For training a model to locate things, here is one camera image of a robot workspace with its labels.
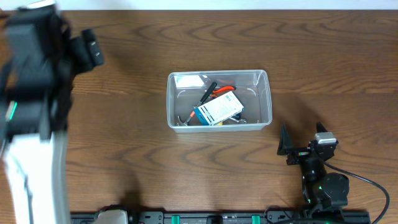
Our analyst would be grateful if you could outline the clear plastic storage container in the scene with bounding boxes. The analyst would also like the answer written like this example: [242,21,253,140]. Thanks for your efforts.
[167,70,272,133]

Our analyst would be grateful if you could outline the red handled pliers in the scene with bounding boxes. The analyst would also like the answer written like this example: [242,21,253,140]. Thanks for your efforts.
[211,86,236,99]

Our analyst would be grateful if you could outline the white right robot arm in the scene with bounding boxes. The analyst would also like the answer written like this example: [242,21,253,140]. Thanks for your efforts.
[277,123,349,211]

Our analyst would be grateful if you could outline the teal white product box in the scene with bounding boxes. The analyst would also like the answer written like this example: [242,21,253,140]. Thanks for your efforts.
[195,91,244,126]

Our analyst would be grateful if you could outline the small hammer black handle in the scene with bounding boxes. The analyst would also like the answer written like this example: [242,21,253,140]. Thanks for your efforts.
[177,82,217,126]

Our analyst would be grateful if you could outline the silver offset ring wrench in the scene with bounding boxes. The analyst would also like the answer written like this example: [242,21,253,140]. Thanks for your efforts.
[229,116,247,124]

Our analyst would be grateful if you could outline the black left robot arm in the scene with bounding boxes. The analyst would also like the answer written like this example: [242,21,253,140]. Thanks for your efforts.
[1,1,104,223]

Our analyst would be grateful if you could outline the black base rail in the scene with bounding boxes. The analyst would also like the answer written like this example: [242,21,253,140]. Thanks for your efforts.
[70,205,371,224]

